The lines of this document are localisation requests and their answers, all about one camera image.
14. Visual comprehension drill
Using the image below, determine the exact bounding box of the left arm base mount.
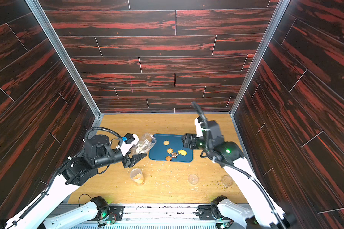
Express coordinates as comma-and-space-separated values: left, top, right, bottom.
91, 196, 125, 225

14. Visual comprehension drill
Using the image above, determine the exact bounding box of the aluminium corner post right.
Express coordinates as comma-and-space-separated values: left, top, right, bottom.
230, 0, 290, 120

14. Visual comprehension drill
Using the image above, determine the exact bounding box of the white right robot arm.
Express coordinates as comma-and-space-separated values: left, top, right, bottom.
182, 102, 296, 229

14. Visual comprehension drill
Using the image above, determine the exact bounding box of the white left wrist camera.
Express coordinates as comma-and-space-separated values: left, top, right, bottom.
120, 133, 139, 156

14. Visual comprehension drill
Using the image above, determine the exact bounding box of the clear round jar lid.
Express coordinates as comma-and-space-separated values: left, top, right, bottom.
221, 175, 233, 188

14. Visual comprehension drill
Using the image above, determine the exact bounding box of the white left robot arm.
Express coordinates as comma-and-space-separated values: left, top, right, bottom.
1, 127, 147, 229

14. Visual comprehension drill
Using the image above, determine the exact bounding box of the round plain cookie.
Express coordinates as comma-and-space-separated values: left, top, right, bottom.
163, 140, 170, 146

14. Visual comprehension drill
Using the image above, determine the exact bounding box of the clear jar with yellow snacks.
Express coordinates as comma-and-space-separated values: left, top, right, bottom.
130, 169, 145, 186

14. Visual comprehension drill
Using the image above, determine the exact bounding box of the brown star iced cookie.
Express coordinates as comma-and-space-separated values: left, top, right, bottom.
171, 152, 179, 158

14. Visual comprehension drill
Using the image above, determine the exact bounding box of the aluminium corner post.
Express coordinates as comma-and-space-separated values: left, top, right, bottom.
25, 0, 101, 119
230, 0, 290, 120

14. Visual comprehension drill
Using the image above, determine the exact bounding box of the clear plastic jar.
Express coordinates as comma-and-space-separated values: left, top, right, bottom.
131, 133, 157, 155

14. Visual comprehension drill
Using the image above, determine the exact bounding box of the blue plastic tray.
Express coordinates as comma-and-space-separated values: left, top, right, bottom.
149, 134, 194, 163

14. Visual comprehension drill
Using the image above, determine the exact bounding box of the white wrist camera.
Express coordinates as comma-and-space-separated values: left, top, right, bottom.
194, 117, 204, 138
120, 133, 139, 156

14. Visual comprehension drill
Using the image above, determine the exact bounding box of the aluminium corner post left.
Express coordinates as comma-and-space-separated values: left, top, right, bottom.
25, 0, 101, 119

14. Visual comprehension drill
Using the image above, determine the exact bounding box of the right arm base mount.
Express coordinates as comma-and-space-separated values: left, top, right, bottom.
195, 196, 235, 229

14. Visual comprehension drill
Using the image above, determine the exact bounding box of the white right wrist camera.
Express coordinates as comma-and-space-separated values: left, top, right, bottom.
194, 117, 204, 138

